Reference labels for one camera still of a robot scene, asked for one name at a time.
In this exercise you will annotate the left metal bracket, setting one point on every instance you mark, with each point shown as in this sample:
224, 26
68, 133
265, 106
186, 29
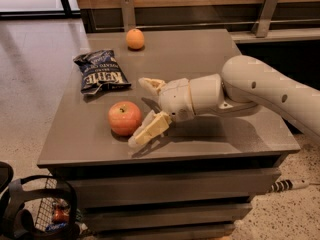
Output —
128, 14

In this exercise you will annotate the metal bracket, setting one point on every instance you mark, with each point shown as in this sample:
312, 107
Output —
261, 27
128, 14

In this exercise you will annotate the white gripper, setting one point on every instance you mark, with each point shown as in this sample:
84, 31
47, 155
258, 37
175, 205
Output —
175, 98

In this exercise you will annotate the orange fruit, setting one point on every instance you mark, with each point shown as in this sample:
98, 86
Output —
135, 39

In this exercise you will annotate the right metal bracket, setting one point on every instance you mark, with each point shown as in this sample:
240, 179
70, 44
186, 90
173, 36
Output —
261, 27

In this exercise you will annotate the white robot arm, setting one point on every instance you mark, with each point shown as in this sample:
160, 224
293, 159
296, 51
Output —
243, 84

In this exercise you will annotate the black wire basket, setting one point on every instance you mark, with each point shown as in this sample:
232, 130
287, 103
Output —
38, 208

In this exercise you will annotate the red apple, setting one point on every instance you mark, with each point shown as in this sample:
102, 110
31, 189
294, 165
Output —
124, 118

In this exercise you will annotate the blue Kettle chips bag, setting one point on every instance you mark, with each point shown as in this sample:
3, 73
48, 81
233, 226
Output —
100, 71

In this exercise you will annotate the grey drawer cabinet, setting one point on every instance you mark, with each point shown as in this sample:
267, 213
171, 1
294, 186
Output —
193, 182

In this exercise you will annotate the black chair edge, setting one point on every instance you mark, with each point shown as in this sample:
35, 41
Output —
6, 175

